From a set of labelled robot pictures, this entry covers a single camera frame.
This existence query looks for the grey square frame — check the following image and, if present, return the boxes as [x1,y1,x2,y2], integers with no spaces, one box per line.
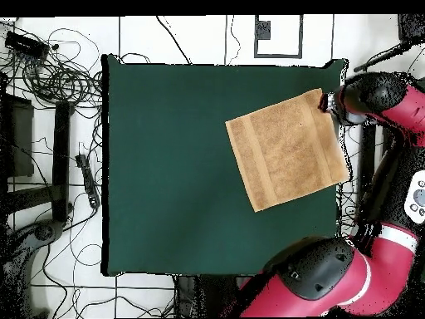
[253,14,304,60]

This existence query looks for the orange terry towel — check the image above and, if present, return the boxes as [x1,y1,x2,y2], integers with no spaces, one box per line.
[224,87,350,213]

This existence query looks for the long black bar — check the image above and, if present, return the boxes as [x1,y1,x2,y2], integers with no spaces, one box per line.
[51,101,72,223]
[359,124,376,190]

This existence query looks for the black tripod rod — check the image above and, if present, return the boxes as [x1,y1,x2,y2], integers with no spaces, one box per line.
[353,42,414,73]

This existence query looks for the small black power strip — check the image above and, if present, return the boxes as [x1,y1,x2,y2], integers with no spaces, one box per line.
[75,154,101,209]

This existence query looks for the black flat box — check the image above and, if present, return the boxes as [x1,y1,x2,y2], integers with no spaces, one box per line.
[0,94,35,178]

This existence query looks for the black chair base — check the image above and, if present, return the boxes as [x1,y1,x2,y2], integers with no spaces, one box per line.
[2,218,66,319]

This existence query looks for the dark green table cloth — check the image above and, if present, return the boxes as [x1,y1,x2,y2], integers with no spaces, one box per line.
[100,54,348,278]

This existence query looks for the tangled black cables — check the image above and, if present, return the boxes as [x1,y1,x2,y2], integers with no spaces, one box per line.
[0,27,104,110]

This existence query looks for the black speckled box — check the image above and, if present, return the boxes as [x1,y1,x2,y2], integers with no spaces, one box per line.
[397,13,425,44]

